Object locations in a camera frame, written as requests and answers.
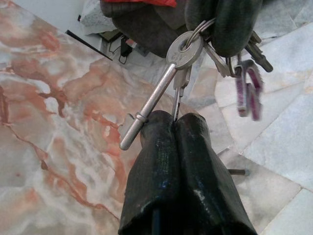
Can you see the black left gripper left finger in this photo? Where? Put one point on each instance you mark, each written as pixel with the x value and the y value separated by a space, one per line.
pixel 156 159

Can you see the orange marble pattern board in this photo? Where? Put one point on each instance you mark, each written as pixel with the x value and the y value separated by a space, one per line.
pixel 49 122

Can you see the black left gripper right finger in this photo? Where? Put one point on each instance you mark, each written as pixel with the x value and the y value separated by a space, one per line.
pixel 205 183

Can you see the key bunch with pink carabiner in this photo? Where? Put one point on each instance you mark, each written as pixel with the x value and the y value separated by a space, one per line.
pixel 183 52

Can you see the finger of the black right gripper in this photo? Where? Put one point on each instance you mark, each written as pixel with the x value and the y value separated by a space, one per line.
pixel 200 12
pixel 237 24

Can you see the red plastic stool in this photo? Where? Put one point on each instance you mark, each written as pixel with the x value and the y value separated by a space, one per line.
pixel 146 2

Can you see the dark metal board leg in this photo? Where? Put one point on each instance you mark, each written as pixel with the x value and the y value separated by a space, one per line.
pixel 239 172

